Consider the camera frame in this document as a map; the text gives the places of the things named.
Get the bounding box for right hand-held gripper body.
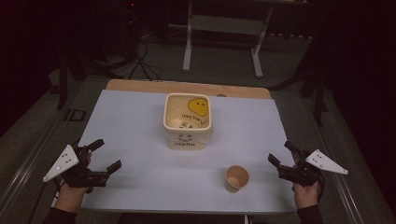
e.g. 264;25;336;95
277;148;349;188

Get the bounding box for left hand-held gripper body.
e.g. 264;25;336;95
42;144;110;194

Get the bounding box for person's right hand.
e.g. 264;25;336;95
291;180;323;210

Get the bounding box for person's left hand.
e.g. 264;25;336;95
53;151;93;215

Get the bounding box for white table sheet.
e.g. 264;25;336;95
78;89;299;215

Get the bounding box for black floor socket plate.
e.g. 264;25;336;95
64;108;87;123

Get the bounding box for brown paper cup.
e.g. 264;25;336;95
223;164;250;194

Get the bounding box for black stand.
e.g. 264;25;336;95
297;59;331;127
55;43;88;110

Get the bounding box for cream square bin smiley face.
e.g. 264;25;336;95
163;92;215;151

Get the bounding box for wooden table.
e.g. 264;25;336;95
105;78;273;100

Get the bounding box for crumpled paper scraps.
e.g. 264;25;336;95
176;119;194;130

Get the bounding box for white metal stand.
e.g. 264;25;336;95
182;0;313;79

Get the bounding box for metal floor rail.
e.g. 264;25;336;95
0;119;64;208
303;97;366;224

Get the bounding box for black floor cables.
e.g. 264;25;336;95
126;39;163;82

